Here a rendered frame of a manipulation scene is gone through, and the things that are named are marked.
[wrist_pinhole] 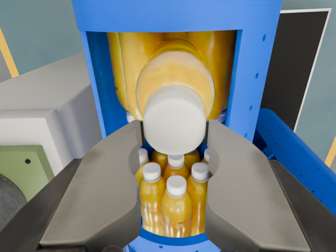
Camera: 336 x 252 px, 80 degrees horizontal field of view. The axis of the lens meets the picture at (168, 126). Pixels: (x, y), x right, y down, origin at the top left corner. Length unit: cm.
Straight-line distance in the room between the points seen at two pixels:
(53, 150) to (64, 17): 127
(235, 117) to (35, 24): 157
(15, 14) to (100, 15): 155
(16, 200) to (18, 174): 5
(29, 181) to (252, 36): 44
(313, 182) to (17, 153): 93
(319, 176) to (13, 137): 98
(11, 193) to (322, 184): 95
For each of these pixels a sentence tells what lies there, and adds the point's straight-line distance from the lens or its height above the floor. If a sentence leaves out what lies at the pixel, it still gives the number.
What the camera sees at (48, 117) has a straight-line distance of 40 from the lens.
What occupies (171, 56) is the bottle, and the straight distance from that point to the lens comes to 16.
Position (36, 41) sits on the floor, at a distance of 174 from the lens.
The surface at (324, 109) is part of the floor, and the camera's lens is 193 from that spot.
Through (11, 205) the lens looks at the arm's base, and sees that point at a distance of 49.
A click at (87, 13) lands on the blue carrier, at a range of 26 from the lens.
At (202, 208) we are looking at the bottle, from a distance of 49.
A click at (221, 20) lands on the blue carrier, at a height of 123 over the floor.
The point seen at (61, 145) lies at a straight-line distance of 43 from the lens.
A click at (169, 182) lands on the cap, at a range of 41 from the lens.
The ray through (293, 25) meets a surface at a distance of 145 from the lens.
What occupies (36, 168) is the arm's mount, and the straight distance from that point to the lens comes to 44.
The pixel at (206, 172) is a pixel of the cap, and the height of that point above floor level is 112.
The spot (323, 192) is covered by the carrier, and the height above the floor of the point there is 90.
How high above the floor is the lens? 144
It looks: 61 degrees down
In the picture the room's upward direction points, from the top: 175 degrees counter-clockwise
